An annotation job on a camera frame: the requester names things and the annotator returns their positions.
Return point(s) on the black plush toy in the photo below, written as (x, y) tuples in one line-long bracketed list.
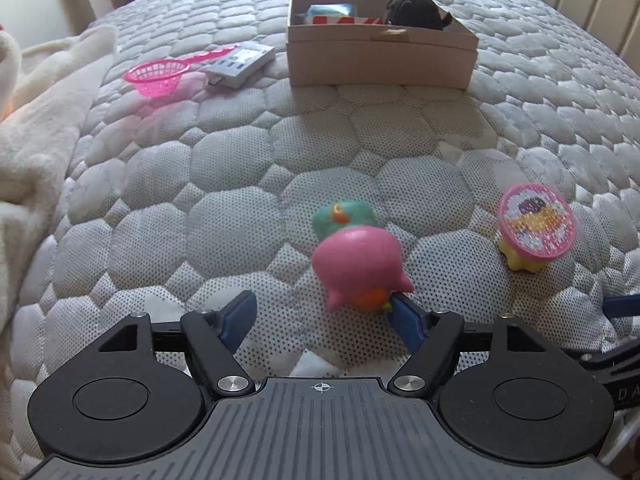
[(416, 13)]

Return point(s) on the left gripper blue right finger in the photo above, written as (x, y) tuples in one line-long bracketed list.
[(408, 321)]

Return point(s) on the pink cardboard box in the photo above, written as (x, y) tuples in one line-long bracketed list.
[(377, 54)]

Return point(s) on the red white book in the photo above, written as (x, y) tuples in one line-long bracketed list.
[(342, 20)]

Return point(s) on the white fluffy blanket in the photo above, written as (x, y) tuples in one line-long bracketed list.
[(46, 94)]

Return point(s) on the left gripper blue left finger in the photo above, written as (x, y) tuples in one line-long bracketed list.
[(237, 319)]

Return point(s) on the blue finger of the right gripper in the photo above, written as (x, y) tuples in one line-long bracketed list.
[(622, 306)]

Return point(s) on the quilted grey mattress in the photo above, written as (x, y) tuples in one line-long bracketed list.
[(169, 202)]

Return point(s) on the white power strip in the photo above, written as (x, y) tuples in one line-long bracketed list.
[(234, 68)]

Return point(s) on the yellow pink jelly cup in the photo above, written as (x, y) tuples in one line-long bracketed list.
[(536, 227)]

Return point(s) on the blue white snack bag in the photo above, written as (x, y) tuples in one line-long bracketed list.
[(347, 9)]

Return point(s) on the pink toy strainer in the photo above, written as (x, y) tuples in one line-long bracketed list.
[(157, 78)]

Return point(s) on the pink green squishy toy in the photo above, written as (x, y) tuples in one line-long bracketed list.
[(357, 261)]

